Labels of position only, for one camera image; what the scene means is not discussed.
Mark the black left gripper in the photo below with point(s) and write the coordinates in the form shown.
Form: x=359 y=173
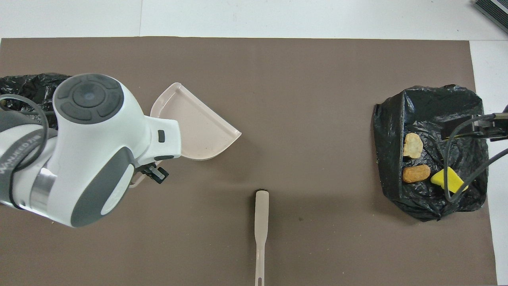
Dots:
x=143 y=169

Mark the croissant shaped bread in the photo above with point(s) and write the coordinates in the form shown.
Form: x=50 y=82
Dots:
x=412 y=145

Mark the brown table mat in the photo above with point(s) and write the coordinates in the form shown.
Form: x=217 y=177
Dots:
x=297 y=99

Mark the beige plastic dustpan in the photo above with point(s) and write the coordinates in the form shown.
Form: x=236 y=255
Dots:
x=198 y=127

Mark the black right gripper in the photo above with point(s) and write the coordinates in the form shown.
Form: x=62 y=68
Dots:
x=494 y=126

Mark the brown bread roll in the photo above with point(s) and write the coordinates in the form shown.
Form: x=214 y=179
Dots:
x=416 y=174

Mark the black trash bag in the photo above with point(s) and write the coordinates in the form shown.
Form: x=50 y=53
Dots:
x=35 y=85
x=428 y=198

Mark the right black trash bag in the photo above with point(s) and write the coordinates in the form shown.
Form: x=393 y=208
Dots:
x=428 y=198

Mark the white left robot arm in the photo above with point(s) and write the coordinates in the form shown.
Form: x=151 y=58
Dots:
x=99 y=151

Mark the left black trash bag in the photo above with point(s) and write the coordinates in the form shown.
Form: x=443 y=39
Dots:
x=35 y=85

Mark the yellow sponge green backing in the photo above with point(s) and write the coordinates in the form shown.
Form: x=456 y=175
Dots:
x=440 y=177

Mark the beige brush black bristles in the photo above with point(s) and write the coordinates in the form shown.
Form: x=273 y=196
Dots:
x=261 y=214

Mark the grey ridged object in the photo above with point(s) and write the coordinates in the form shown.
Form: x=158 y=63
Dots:
x=496 y=10

